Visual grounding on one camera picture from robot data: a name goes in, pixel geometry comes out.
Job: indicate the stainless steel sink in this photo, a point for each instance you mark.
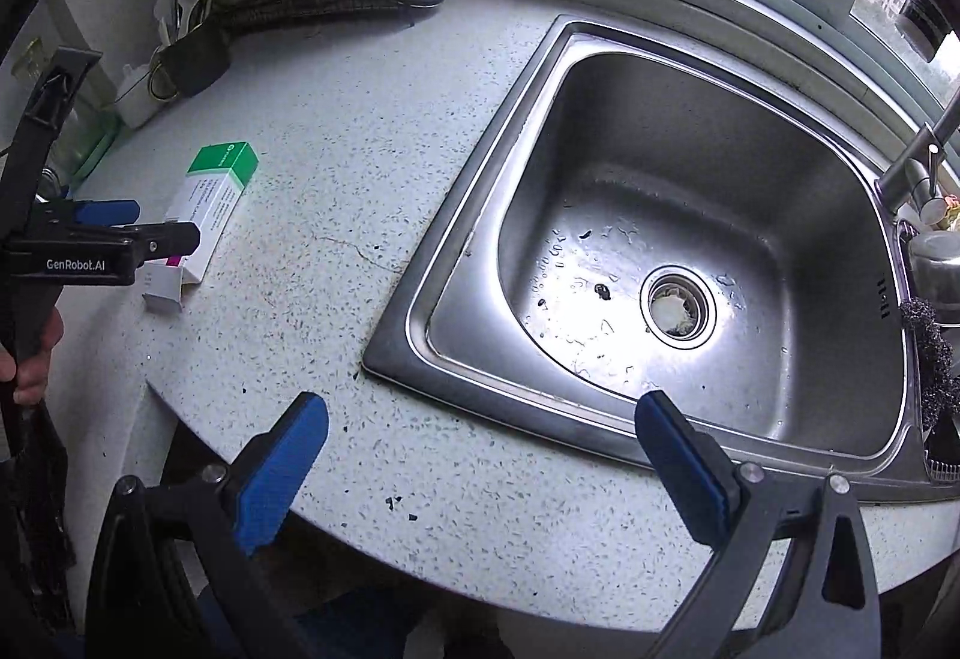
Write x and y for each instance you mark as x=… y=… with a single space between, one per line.
x=675 y=179

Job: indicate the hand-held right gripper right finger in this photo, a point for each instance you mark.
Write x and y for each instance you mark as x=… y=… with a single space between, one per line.
x=682 y=464

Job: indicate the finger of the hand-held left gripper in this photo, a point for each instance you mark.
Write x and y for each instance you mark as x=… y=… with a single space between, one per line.
x=109 y=211
x=169 y=239

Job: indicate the person's left hand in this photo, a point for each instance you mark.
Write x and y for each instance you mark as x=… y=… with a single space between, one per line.
x=34 y=378

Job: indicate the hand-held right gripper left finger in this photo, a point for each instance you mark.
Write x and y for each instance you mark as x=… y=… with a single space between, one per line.
x=277 y=471

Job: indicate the steel faucet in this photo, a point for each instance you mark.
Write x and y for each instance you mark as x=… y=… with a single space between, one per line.
x=919 y=164

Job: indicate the steel bowl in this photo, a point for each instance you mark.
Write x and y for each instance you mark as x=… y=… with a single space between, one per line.
x=937 y=262

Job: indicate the dark green mug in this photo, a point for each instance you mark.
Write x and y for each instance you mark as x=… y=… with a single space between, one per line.
x=195 y=59

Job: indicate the steel wool scourer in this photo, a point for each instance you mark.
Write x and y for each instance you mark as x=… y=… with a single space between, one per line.
x=934 y=359

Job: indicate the green tray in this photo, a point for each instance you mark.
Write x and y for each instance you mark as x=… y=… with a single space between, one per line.
x=97 y=142

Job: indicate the green white medicine box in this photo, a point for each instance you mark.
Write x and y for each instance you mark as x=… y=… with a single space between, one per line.
x=214 y=187

